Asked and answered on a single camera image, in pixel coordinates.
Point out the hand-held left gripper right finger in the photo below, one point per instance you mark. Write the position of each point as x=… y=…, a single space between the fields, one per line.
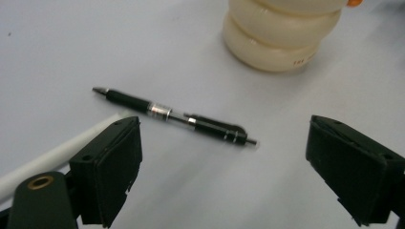
x=353 y=168

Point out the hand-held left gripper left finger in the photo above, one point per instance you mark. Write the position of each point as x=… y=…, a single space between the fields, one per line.
x=108 y=168

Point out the white pen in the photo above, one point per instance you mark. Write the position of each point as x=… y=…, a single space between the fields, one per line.
x=47 y=160

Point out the cream ribbed container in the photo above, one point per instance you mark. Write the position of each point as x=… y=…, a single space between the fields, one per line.
x=273 y=35

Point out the black retractable pen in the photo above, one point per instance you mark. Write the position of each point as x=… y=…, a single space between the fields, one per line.
x=210 y=125

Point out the small orange object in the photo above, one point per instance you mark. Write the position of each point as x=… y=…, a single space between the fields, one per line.
x=355 y=2

